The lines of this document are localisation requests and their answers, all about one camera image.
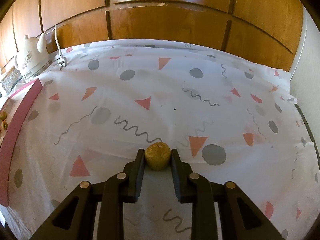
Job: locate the pink white shallow box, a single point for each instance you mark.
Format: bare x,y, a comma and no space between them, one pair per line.
17,107

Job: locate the patterned white tablecloth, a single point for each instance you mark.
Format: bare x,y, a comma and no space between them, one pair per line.
230,119

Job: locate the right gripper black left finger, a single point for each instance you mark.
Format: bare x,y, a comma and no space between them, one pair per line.
96,210

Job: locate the white ceramic electric kettle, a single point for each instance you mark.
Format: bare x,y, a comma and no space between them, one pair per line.
32,56

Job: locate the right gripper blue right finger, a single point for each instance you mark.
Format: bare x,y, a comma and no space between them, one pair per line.
218,209

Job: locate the silver tissue box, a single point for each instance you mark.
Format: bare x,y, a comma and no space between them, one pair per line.
9,79

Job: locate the small yellow-green fruit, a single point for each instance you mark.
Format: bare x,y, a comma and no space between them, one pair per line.
157,156
3,115

